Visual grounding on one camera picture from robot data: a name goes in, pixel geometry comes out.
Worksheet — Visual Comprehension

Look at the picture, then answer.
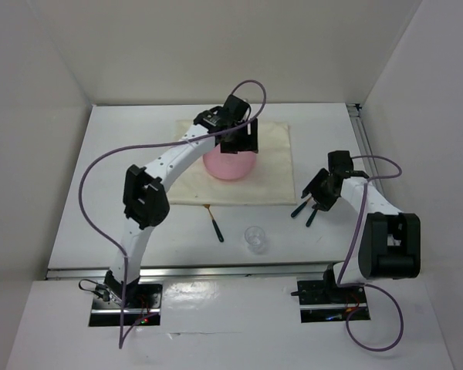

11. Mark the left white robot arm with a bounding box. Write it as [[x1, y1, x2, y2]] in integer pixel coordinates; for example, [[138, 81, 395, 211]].
[[104, 94, 259, 308]]

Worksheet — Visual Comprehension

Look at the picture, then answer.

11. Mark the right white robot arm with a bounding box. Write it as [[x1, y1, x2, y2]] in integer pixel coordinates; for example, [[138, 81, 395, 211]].
[[301, 150, 421, 302]]

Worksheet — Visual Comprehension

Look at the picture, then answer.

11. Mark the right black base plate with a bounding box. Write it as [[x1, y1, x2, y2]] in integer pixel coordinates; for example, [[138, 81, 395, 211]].
[[290, 280, 370, 323]]

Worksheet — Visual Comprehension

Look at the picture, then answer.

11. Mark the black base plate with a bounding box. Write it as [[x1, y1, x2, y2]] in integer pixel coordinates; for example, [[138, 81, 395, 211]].
[[88, 283, 163, 328], [290, 280, 370, 323]]

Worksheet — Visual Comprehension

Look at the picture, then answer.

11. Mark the gold knife green handle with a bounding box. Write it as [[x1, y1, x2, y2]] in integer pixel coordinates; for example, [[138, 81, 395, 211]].
[[306, 207, 318, 227]]

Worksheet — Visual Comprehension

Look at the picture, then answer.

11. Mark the aluminium front rail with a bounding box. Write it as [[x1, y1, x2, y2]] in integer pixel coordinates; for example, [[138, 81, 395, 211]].
[[45, 261, 332, 281]]

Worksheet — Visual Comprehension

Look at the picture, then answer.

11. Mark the gold spoon green handle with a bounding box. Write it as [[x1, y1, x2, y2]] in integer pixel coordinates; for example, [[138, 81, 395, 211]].
[[290, 197, 311, 218]]

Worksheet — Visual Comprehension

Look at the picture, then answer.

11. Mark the gold fork green handle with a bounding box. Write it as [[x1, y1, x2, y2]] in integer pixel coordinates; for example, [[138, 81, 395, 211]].
[[204, 204, 225, 243]]

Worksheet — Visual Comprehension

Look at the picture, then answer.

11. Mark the cream cloth placemat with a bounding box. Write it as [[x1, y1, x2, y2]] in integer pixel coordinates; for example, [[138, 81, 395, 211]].
[[167, 121, 296, 206]]

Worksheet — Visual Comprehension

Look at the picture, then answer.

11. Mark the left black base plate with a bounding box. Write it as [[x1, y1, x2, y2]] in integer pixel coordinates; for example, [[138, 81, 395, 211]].
[[88, 283, 163, 328]]

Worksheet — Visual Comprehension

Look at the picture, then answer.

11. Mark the pink plastic plate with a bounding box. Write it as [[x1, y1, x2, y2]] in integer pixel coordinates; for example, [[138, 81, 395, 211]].
[[203, 146, 257, 180]]

